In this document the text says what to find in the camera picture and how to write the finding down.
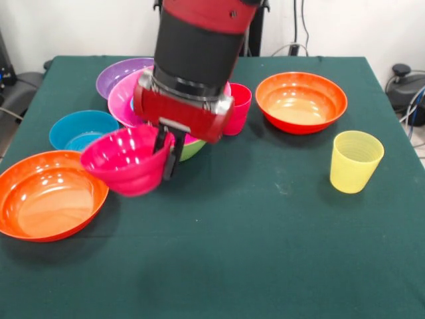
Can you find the red cup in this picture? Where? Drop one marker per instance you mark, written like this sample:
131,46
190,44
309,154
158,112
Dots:
240,113

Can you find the black computer box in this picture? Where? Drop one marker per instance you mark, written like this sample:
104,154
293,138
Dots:
5,66

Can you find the straight-sided blue bowl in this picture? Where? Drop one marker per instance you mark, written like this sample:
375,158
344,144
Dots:
73,128

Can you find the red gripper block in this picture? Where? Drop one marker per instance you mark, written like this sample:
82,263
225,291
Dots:
179,116

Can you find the small crimson bowl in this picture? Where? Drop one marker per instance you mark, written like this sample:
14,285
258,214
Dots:
126,166

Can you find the dark green table cloth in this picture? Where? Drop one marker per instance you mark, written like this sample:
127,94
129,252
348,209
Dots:
299,249

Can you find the large magenta bowl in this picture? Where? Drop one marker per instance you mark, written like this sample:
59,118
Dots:
121,99

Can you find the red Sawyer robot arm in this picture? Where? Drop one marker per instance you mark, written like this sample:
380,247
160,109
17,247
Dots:
199,50

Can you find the yellow cup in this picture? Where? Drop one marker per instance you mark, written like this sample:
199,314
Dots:
355,166

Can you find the purple bowl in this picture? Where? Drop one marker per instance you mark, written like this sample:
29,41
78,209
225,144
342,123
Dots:
113,76

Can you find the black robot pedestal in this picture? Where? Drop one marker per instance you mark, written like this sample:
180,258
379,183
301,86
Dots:
257,33

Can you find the black pedestal foot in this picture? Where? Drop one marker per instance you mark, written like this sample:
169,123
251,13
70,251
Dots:
28,86
403,81

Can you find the orange bowl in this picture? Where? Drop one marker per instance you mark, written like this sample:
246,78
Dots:
50,199
301,101

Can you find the green bowl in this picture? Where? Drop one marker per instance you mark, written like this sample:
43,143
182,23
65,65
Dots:
191,149

